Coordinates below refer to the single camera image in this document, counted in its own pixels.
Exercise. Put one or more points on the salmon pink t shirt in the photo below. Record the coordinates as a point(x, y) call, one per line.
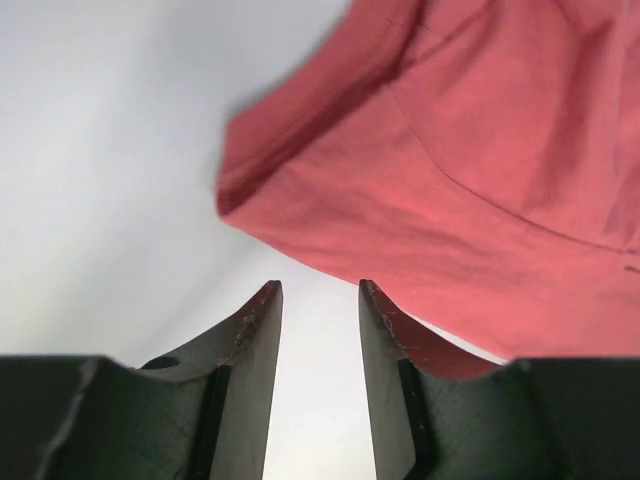
point(478, 160)

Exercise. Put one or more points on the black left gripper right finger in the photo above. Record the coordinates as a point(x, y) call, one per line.
point(438, 412)

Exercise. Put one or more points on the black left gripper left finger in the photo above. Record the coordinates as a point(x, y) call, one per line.
point(200, 411)

